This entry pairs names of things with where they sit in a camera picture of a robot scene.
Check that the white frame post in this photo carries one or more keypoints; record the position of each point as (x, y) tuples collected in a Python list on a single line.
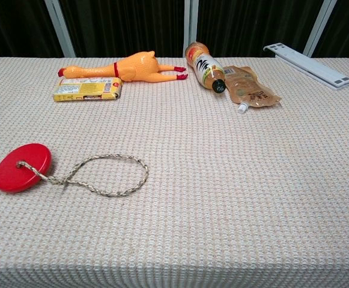
[(60, 27), (190, 24), (319, 27)]

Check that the white flat bar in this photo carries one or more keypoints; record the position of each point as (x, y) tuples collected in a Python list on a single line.
[(309, 66)]

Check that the beige woven tablecloth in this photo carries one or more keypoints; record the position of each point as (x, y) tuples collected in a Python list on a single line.
[(192, 180)]

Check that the orange drink bottle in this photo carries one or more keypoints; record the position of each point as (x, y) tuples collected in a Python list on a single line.
[(205, 67)]

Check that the yellow rubber chicken toy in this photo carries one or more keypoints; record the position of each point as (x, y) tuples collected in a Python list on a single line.
[(141, 68)]

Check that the yellow snack box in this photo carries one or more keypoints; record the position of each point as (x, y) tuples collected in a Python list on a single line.
[(84, 89)]

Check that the brown spout pouch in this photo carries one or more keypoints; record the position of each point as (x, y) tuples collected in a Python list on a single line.
[(249, 88)]

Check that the red disc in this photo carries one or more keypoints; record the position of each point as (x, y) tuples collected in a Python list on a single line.
[(18, 177)]

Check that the dark curtain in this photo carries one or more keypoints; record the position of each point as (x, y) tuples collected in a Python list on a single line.
[(126, 24)]

